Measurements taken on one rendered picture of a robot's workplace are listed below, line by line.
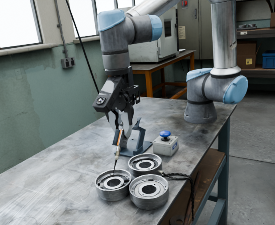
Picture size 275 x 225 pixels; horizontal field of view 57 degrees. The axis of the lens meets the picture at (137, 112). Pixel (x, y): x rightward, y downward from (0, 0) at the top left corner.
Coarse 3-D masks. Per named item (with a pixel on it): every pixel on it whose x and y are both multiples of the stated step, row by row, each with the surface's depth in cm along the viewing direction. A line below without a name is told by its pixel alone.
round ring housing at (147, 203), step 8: (144, 176) 72; (152, 176) 72; (160, 176) 71; (136, 184) 70; (144, 184) 70; (152, 184) 69; (144, 192) 70; (152, 192) 70; (168, 192) 66; (136, 200) 64; (144, 200) 63; (152, 200) 63; (160, 200) 63; (144, 208) 64; (152, 208) 64
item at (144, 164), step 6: (138, 156) 83; (144, 156) 84; (150, 156) 84; (156, 156) 82; (138, 162) 81; (144, 162) 81; (150, 162) 80; (132, 168) 76; (138, 168) 78; (144, 168) 77; (150, 168) 77; (156, 168) 75; (132, 174) 77; (138, 174) 75; (144, 174) 74; (150, 174) 75; (156, 174) 76
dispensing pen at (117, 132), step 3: (117, 129) 76; (123, 129) 77; (117, 132) 76; (117, 135) 76; (114, 138) 76; (117, 138) 75; (114, 141) 76; (117, 141) 75; (114, 144) 75; (117, 147) 76; (120, 147) 76; (117, 150) 76; (120, 150) 77; (117, 153) 76; (117, 156) 76; (117, 159) 76; (114, 165) 76; (114, 168) 76
